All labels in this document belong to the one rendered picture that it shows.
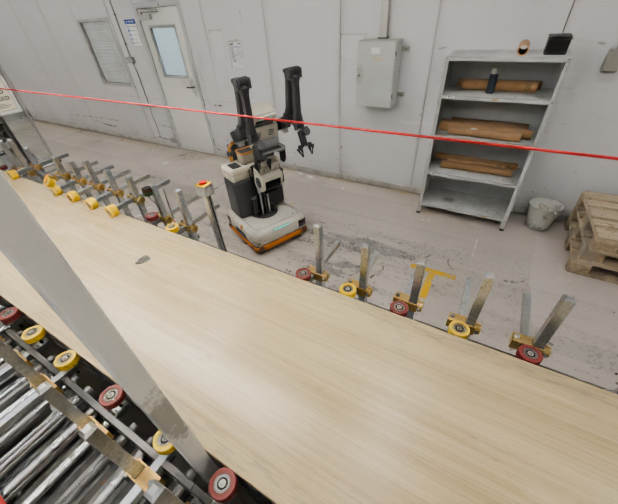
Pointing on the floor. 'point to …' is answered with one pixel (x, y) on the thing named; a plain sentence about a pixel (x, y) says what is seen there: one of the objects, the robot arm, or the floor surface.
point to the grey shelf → (488, 193)
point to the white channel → (74, 303)
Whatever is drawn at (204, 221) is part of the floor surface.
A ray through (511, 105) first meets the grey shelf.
